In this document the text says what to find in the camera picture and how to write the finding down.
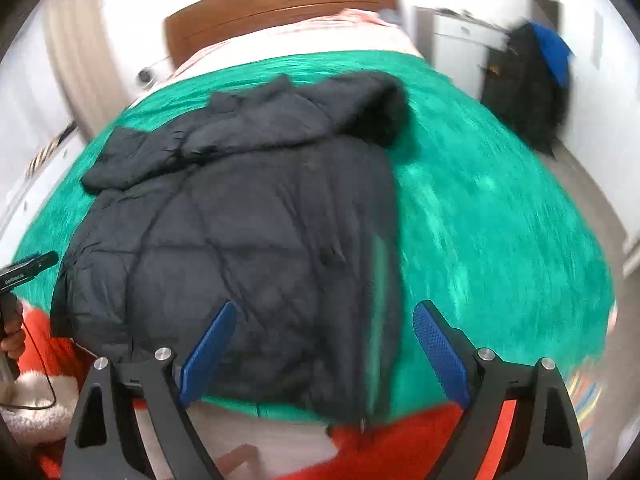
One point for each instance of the brown wooden headboard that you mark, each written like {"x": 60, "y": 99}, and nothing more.
{"x": 208, "y": 22}

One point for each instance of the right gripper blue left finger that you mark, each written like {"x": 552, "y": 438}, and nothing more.
{"x": 105, "y": 442}

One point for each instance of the white round camera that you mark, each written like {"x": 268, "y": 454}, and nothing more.
{"x": 145, "y": 78}

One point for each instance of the beige curtain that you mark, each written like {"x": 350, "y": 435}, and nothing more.
{"x": 83, "y": 63}

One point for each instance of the black and blue hanging clothes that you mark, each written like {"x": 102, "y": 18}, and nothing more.
{"x": 527, "y": 84}

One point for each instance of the person's left hand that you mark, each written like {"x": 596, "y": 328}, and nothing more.
{"x": 13, "y": 340}

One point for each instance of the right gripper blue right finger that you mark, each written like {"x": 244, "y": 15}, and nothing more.
{"x": 517, "y": 420}

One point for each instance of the colourful striped rug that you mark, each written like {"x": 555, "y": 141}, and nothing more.
{"x": 584, "y": 393}

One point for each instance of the pink checkered bed sheet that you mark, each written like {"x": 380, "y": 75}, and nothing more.
{"x": 349, "y": 30}

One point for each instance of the white desk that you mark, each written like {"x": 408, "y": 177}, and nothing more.
{"x": 457, "y": 47}

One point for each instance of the white fuzzy sleeve cuff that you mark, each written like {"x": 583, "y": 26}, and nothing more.
{"x": 45, "y": 408}

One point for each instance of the white window sill cabinet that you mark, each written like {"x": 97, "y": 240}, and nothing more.
{"x": 40, "y": 181}

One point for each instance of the black puffer jacket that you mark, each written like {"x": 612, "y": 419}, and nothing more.
{"x": 278, "y": 201}

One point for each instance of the orange fuzzy trousers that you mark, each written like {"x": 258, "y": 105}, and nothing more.
{"x": 408, "y": 449}

